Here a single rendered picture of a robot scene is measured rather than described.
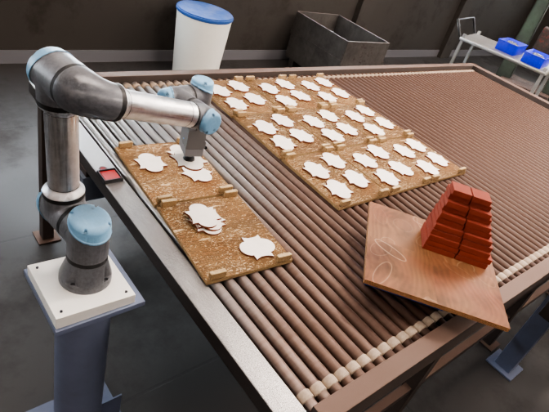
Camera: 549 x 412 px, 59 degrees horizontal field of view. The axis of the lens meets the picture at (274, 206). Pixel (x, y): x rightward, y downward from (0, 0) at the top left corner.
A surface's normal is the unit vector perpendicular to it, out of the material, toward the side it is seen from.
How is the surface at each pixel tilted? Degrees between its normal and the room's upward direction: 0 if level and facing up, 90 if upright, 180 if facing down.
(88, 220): 7
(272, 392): 0
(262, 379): 0
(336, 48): 90
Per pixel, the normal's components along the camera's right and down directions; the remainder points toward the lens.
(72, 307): 0.27, -0.81
